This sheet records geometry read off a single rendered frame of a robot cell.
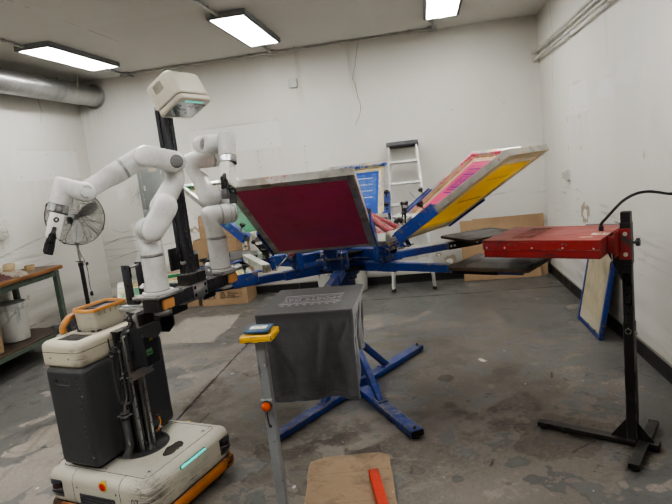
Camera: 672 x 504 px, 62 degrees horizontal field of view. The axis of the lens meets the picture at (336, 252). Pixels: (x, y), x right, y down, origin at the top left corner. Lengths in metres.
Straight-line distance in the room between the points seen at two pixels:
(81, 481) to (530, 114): 5.89
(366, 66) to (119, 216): 3.81
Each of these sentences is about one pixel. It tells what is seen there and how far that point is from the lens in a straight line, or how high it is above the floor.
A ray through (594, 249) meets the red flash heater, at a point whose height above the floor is 1.06.
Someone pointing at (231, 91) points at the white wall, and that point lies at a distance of 7.43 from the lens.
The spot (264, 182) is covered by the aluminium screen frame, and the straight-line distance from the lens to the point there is 2.50.
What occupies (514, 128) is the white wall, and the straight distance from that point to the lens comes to 7.08.
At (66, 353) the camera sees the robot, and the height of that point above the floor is 0.86.
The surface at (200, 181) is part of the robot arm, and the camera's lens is 2.79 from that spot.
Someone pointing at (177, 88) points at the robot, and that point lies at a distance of 2.43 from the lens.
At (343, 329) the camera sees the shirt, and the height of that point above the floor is 0.86.
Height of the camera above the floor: 1.58
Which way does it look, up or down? 9 degrees down
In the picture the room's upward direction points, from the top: 6 degrees counter-clockwise
